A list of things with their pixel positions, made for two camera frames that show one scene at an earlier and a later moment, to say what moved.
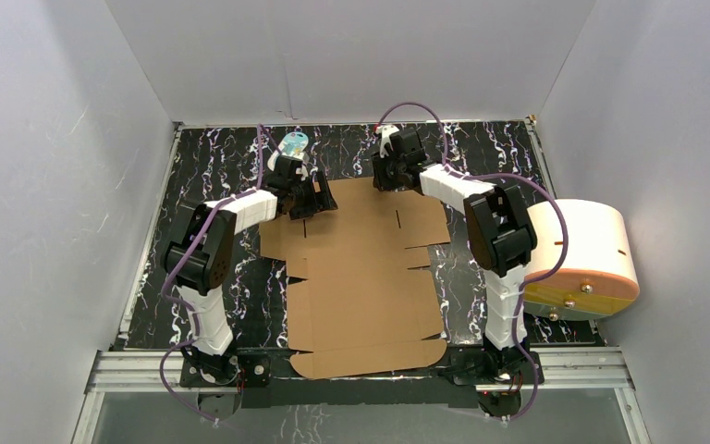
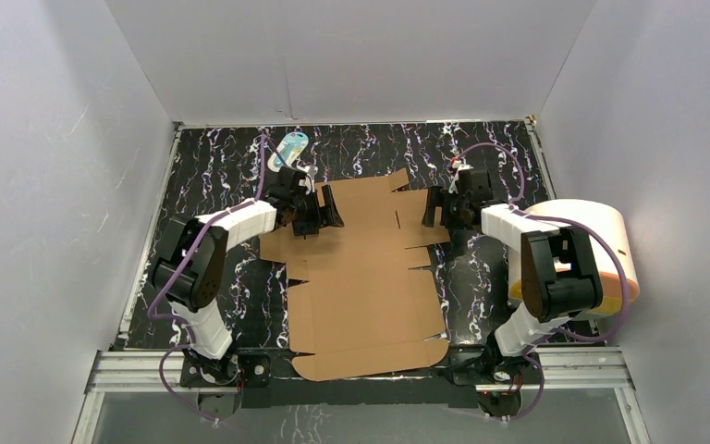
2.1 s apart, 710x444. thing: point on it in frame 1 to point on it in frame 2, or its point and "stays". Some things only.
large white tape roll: x=596 y=278 stays
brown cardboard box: x=361 y=310 stays
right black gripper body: x=387 y=171 to x=454 y=205
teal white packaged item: x=294 y=144 stays
